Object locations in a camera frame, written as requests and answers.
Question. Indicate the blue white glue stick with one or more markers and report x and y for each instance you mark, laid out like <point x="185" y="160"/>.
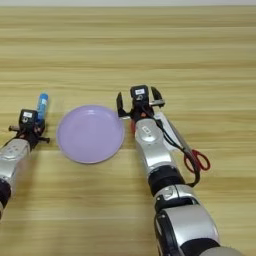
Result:
<point x="42" y="105"/>

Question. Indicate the purple round plate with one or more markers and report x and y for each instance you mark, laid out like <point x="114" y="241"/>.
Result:
<point x="90" y="135"/>

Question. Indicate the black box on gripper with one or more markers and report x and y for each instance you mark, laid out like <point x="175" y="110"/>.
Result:
<point x="28" y="116"/>
<point x="139" y="92"/>

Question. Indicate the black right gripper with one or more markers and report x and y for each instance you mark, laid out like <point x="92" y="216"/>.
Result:
<point x="140" y="109"/>

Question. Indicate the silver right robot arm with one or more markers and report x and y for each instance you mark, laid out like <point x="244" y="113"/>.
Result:
<point x="155" y="150"/>

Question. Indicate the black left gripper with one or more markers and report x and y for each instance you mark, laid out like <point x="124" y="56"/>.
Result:
<point x="30" y="133"/>

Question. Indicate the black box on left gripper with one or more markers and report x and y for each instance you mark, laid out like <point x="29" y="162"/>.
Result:
<point x="28" y="116"/>

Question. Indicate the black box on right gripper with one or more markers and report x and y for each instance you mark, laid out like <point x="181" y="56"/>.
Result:
<point x="139" y="92"/>

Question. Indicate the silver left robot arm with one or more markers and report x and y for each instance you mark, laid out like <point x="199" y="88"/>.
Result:
<point x="11" y="160"/>

